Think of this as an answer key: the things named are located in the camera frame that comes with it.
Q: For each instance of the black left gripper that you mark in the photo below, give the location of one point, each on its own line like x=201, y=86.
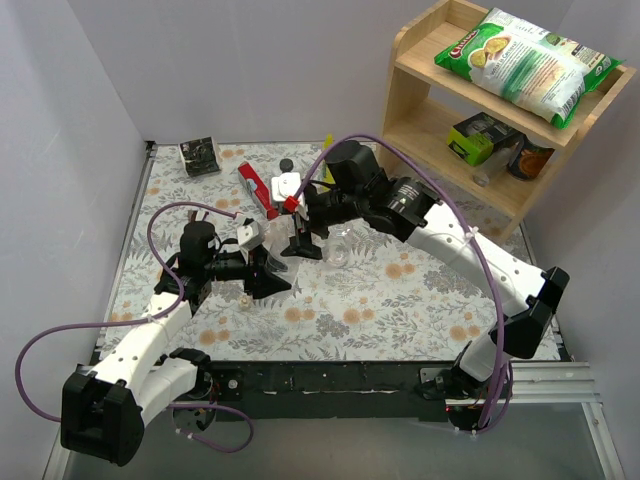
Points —
x=256, y=276

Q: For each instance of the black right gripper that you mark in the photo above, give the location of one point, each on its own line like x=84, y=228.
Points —
x=304, y=232

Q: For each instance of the clear plastic bottle large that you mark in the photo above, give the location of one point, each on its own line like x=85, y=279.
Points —
x=278, y=234

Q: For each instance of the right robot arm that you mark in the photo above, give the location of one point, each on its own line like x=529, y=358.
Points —
x=413, y=211

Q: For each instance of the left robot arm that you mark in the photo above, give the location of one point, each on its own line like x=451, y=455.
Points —
x=106, y=410

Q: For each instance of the clear plastic bottle middle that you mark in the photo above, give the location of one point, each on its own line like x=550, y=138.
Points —
x=339, y=246

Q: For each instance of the white bottle black cap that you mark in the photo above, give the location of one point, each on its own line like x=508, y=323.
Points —
x=286, y=165

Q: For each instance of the clear small bottle on shelf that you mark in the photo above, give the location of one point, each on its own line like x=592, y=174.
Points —
x=493, y=165

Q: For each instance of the red toothpaste box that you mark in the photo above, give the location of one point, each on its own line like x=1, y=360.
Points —
x=257, y=190

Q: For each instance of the black patterned box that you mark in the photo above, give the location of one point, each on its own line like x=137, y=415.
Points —
x=199, y=157

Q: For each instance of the green black box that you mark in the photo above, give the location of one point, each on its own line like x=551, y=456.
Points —
x=474, y=139

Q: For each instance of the tin can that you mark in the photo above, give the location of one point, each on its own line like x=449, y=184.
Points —
x=529, y=160

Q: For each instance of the green chips bag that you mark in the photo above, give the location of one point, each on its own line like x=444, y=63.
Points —
x=537, y=70

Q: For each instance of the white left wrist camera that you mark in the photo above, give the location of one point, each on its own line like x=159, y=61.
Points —
x=250, y=234

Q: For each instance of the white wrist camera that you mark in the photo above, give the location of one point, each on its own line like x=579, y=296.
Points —
x=250, y=234
x=282, y=187

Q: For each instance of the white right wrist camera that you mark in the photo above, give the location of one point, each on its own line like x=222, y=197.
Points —
x=282, y=187

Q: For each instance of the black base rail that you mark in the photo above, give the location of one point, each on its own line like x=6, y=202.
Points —
x=266, y=390

